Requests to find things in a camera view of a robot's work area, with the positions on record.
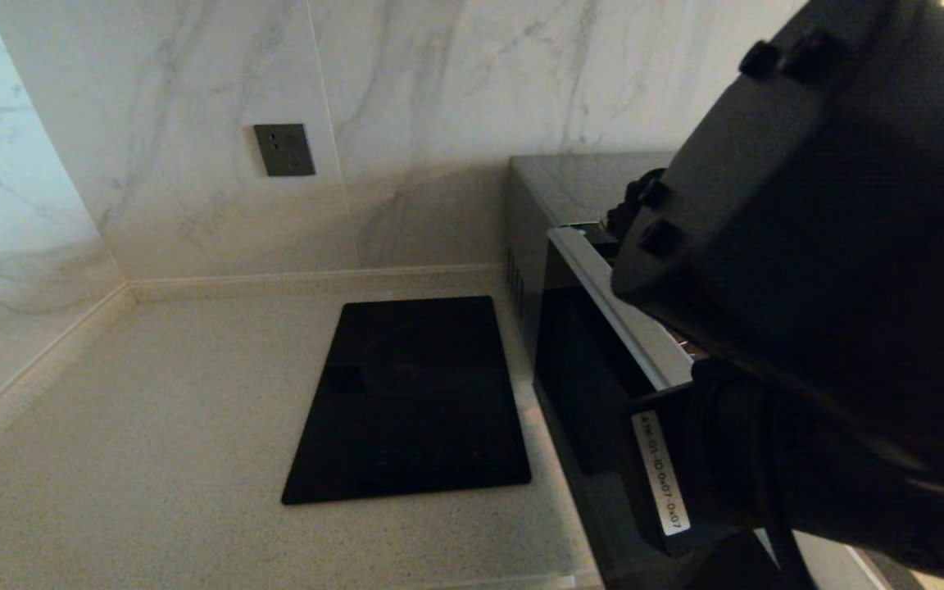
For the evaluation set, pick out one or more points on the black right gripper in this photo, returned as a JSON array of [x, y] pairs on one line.
[[660, 459]]

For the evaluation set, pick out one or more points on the black glass microwave door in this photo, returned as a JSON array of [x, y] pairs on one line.
[[583, 377]]

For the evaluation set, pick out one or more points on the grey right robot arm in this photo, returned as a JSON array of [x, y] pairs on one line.
[[849, 246]]

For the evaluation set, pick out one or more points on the black induction cooktop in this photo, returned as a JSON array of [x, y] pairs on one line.
[[406, 401]]

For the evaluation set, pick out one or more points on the dark grey single wall socket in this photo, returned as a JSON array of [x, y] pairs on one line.
[[284, 150]]

